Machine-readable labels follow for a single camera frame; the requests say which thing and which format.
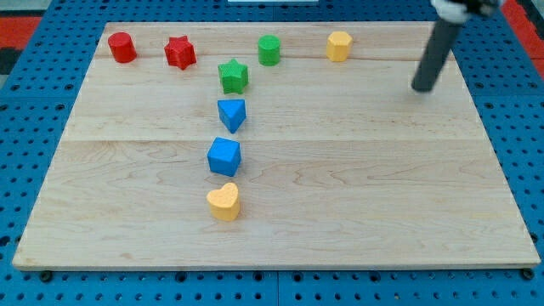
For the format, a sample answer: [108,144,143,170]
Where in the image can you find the blue triangle block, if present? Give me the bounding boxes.
[218,99,247,133]

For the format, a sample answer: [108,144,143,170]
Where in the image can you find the green cylinder block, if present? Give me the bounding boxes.
[258,35,281,66]

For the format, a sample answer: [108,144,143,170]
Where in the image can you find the red star block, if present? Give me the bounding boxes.
[164,36,196,70]

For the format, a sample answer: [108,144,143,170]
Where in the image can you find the wooden board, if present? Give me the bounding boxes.
[12,22,541,271]

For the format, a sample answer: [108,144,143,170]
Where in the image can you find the red cylinder block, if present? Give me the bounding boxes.
[107,31,137,63]

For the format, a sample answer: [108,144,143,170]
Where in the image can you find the green star block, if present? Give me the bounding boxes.
[218,59,249,94]

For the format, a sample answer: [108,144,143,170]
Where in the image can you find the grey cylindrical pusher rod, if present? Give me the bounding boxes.
[411,18,462,93]

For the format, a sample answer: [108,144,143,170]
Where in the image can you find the yellow heart block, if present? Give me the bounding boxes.
[206,183,241,221]

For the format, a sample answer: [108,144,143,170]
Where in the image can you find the blue cube block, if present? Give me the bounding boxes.
[207,137,241,177]

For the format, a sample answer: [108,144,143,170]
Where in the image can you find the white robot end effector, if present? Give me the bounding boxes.
[430,0,502,24]

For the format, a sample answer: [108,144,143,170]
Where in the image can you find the yellow hexagon block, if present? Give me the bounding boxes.
[326,31,353,62]

